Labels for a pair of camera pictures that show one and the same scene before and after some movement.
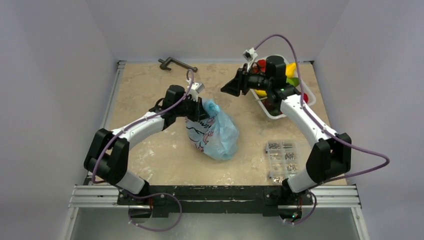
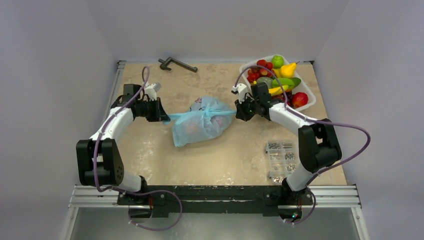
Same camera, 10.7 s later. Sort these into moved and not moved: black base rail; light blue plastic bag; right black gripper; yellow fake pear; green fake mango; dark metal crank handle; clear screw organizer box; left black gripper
Moved: light blue plastic bag; left black gripper; right black gripper
Not moved: green fake mango; black base rail; dark metal crank handle; yellow fake pear; clear screw organizer box
